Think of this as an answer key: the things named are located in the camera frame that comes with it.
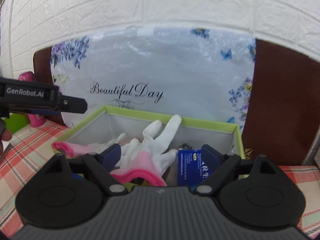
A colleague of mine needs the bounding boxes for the pink thermos bottle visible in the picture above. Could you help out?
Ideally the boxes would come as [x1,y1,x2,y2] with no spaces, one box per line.
[19,72,47,128]

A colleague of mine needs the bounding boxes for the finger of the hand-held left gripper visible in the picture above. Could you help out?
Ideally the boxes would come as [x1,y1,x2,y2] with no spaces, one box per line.
[59,94,88,114]

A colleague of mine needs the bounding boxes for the red plaid cloth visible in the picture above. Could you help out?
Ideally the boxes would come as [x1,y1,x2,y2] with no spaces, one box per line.
[0,120,320,240]

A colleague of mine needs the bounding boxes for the white glove pink cuff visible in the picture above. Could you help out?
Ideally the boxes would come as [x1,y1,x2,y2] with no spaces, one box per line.
[110,114,182,187]
[52,132,127,158]

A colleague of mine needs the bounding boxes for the person's left hand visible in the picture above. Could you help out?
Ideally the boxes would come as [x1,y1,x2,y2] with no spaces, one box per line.
[0,129,12,162]

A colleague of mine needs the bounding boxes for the floral Beautiful Day board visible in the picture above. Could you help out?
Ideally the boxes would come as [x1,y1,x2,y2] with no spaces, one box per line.
[50,26,257,131]

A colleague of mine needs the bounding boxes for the blue carton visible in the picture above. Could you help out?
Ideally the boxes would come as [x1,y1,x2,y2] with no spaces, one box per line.
[177,149,218,188]

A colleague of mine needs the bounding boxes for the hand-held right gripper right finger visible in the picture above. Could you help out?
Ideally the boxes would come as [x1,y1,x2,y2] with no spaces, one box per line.
[195,144,296,197]

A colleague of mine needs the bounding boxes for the light green cardboard box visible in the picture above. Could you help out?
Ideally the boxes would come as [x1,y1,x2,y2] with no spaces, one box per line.
[51,105,247,188]

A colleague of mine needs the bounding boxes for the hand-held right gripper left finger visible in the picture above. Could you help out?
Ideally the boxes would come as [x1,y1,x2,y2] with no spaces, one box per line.
[19,144,128,197]

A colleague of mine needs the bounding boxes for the dark green cardboard box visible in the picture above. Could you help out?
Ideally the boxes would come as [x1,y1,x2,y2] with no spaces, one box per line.
[4,114,30,134]

